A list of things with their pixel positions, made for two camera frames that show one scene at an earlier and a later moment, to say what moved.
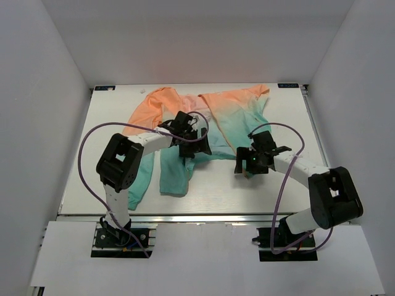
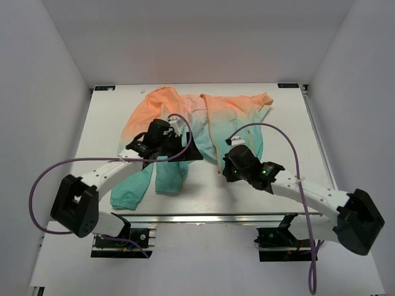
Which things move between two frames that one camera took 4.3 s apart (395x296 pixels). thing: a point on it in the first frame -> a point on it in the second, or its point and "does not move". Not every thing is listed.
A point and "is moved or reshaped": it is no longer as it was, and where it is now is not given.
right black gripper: [243, 153] -> [226, 172]
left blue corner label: [104, 87] does not move
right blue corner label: [287, 85] does not move
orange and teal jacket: [231, 118] is moved or reshaped
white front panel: [197, 259] does not move
